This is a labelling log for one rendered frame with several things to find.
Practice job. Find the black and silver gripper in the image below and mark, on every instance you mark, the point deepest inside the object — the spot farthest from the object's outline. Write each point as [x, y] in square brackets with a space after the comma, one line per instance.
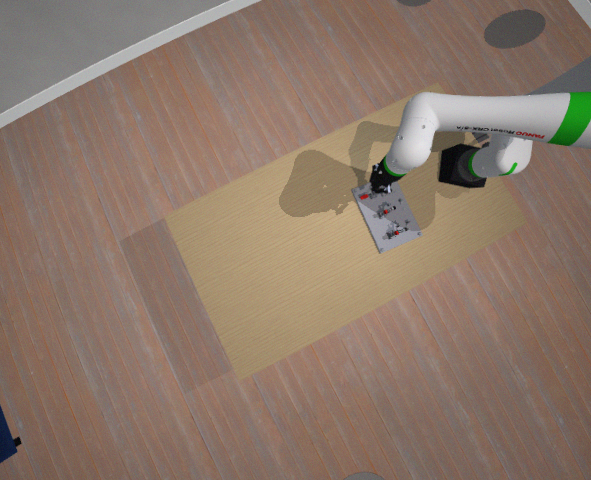
[376, 187]

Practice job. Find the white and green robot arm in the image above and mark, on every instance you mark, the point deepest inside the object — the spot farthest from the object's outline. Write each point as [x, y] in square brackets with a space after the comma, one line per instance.
[560, 117]

